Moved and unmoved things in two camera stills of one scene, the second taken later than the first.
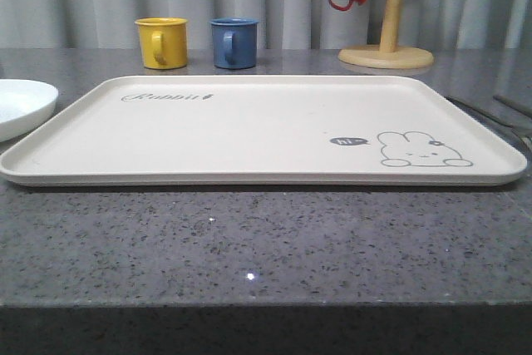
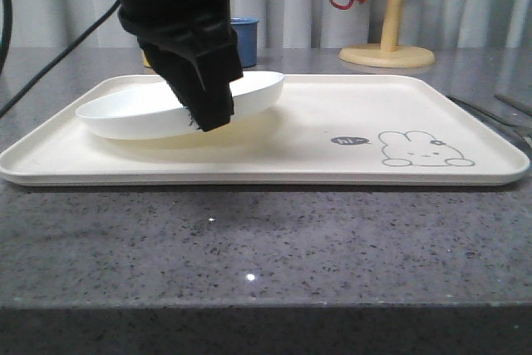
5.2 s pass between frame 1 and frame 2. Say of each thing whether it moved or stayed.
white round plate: moved
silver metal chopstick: stayed
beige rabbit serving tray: stayed
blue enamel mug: stayed
